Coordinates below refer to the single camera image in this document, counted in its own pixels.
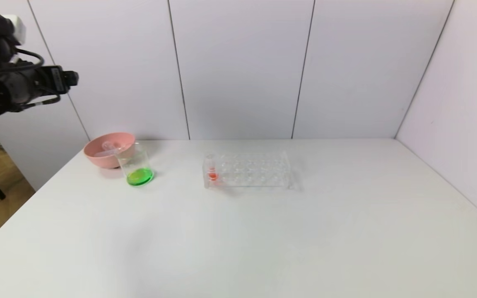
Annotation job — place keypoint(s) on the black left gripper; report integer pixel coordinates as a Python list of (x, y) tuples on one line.
[(56, 79)]

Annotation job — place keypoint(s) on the clear glass beaker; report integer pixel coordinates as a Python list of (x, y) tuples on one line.
[(139, 177)]

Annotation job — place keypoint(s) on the pink bowl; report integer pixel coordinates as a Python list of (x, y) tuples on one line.
[(99, 159)]

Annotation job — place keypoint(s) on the test tube with red pigment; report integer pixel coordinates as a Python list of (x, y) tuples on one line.
[(213, 175)]

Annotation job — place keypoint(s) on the clear acrylic test tube rack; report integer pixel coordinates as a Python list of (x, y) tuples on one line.
[(246, 170)]

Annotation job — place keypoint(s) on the test tube with yellow pigment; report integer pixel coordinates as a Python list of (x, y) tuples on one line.
[(107, 145)]

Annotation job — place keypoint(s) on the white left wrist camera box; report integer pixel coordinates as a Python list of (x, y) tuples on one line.
[(17, 27)]

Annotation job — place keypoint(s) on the test tube with blue pigment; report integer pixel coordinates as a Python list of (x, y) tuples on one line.
[(104, 154)]

